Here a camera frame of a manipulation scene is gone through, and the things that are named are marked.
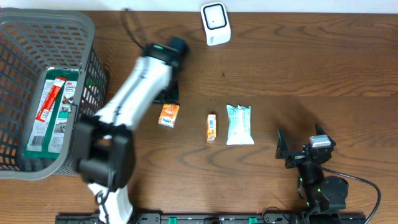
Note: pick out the white barcode scanner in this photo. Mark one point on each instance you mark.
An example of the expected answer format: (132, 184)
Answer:
(215, 23)

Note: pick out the grey plastic mesh basket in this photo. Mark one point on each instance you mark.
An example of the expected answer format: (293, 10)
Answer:
(34, 41)

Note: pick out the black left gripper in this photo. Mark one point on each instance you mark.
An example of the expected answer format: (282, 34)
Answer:
(174, 97)

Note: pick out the mint green wipes packet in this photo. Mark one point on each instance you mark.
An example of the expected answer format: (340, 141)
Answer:
(239, 129)

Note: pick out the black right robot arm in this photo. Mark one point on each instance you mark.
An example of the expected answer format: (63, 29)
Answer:
(325, 196)

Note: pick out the red and white package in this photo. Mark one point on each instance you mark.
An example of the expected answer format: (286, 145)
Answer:
(50, 98)

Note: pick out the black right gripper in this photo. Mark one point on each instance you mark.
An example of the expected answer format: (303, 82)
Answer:
(283, 153)

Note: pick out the orange tissue pack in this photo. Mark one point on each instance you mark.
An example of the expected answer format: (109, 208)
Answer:
(211, 127)
(168, 115)

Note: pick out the dark green package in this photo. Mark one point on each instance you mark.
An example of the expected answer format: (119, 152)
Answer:
(49, 127)

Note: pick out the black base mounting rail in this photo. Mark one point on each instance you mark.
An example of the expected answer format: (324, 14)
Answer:
(155, 218)

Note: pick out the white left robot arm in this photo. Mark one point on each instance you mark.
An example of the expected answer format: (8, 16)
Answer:
(103, 144)

